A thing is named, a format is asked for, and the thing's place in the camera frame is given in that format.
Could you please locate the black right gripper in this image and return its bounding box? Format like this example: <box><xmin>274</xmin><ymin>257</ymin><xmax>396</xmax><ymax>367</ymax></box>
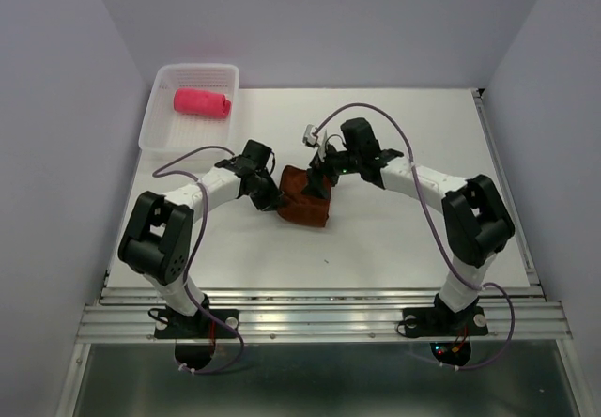
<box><xmin>300</xmin><ymin>139</ymin><xmax>361</xmax><ymax>200</ymax></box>

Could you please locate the brown towel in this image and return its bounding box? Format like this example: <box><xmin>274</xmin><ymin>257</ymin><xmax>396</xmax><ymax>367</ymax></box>
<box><xmin>277</xmin><ymin>165</ymin><xmax>331</xmax><ymax>228</ymax></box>

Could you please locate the pink microfiber towel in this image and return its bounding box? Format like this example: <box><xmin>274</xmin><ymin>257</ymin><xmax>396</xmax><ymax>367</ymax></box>
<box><xmin>173</xmin><ymin>88</ymin><xmax>232</xmax><ymax>119</ymax></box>

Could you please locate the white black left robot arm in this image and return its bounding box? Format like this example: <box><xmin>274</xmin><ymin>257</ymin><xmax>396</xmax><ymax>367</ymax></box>
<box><xmin>117</xmin><ymin>140</ymin><xmax>282</xmax><ymax>336</ymax></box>

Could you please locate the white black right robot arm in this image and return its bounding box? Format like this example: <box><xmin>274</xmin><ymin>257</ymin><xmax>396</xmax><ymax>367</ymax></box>
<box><xmin>302</xmin><ymin>117</ymin><xmax>516</xmax><ymax>332</ymax></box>

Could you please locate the white perforated plastic basket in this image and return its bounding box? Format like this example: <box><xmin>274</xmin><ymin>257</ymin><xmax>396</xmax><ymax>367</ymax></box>
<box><xmin>138</xmin><ymin>63</ymin><xmax>239</xmax><ymax>156</ymax></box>

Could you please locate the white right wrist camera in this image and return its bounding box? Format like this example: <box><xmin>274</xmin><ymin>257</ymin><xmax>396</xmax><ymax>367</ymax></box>
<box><xmin>302</xmin><ymin>124</ymin><xmax>328</xmax><ymax>161</ymax></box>

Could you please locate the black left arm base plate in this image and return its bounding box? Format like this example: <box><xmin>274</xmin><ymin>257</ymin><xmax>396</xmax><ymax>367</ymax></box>
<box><xmin>147</xmin><ymin>307</ymin><xmax>244</xmax><ymax>376</ymax></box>

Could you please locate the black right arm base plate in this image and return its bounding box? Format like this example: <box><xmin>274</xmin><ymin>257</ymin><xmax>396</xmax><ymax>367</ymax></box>
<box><xmin>395</xmin><ymin>306</ymin><xmax>489</xmax><ymax>370</ymax></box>

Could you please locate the aluminium mounting rail frame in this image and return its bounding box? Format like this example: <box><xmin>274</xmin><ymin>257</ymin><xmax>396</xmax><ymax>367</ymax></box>
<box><xmin>54</xmin><ymin>88</ymin><xmax>593</xmax><ymax>417</ymax></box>

